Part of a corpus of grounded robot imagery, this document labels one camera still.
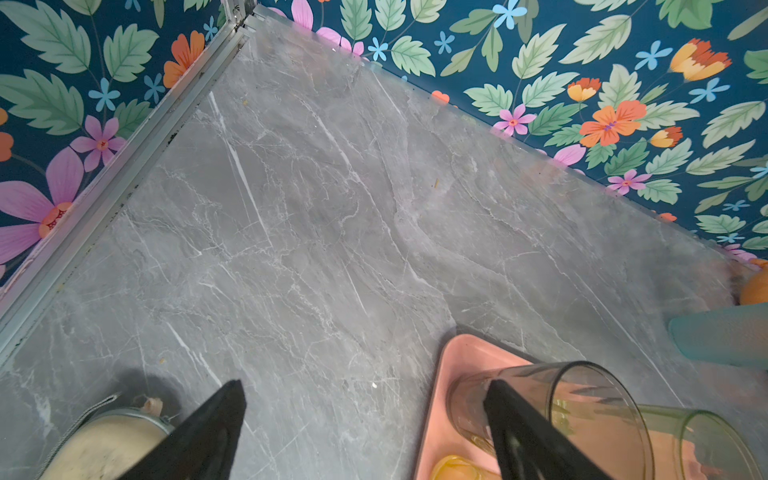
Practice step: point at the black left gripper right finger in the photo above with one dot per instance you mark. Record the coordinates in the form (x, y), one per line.
(526, 445)

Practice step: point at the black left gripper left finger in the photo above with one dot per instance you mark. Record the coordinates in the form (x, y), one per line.
(203, 446)

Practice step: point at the grey transparent cup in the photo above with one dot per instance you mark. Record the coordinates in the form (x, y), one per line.
(581, 399)

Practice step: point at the yellow transparent cup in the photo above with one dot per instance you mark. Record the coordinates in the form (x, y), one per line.
(454, 467)

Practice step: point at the green tall transparent cup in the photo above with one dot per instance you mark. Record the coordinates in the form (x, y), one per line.
(691, 444)

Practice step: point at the pink plastic tray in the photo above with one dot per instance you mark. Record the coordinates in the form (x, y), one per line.
(462, 355)

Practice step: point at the teal frosted cup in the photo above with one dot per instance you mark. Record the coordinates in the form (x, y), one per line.
(734, 336)

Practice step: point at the orange plush fish toy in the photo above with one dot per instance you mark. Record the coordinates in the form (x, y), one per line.
(754, 290)

